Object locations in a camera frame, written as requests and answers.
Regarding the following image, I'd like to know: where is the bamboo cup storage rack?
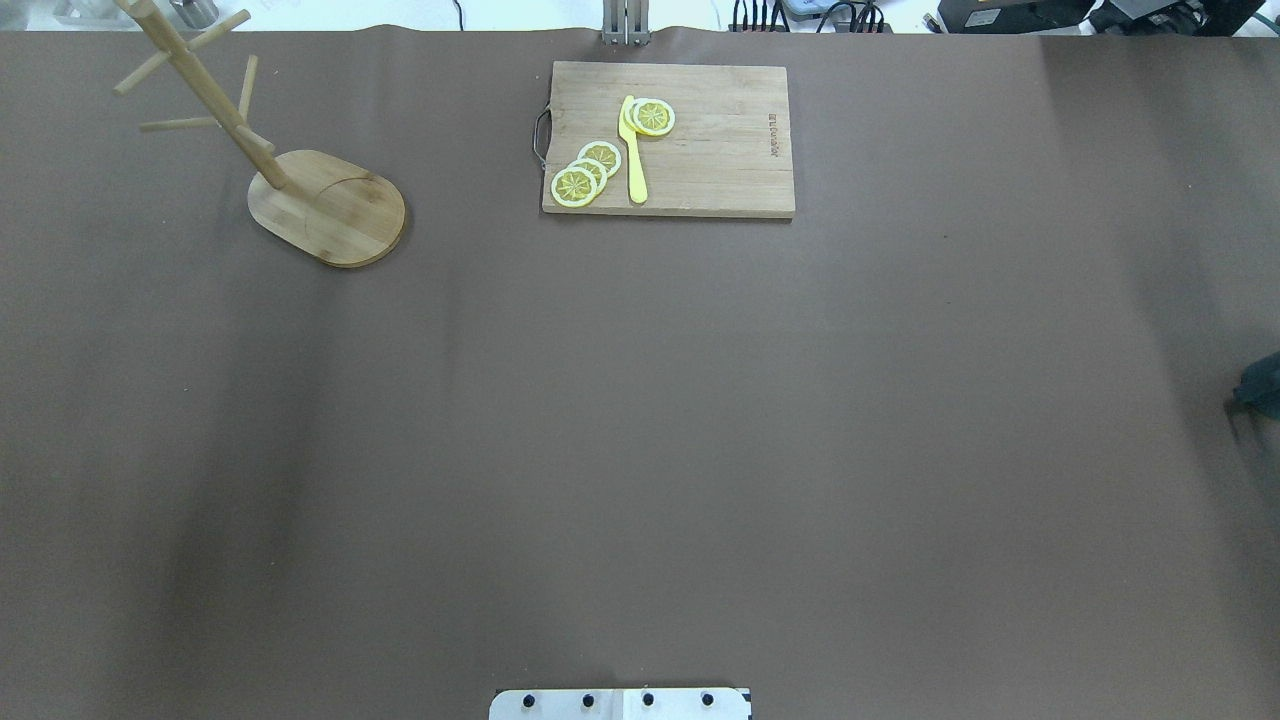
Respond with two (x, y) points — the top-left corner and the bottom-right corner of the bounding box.
(113, 1), (408, 269)

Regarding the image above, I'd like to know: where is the teal cup yellow inside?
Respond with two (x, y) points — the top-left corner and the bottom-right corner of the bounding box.
(1231, 352), (1280, 421)

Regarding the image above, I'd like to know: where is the middle lemon slice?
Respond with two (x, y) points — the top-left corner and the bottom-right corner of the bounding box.
(567, 158), (611, 192)

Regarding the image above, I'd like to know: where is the front lemon slice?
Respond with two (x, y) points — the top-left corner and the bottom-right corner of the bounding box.
(549, 167), (600, 209)

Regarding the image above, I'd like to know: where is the rear lemon slice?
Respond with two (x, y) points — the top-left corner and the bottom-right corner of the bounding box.
(579, 140), (622, 178)

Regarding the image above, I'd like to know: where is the wooden cutting board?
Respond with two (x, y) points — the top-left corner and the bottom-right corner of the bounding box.
(541, 61), (796, 220)

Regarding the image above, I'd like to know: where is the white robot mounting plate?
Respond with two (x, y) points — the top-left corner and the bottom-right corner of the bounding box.
(488, 687), (754, 719)

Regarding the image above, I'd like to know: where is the metal camera post bracket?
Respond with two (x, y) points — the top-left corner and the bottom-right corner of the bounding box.
(602, 0), (652, 47)

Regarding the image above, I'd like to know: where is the lemon slice by knife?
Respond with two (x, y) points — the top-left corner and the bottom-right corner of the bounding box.
(620, 96), (641, 135)
(628, 97), (676, 137)

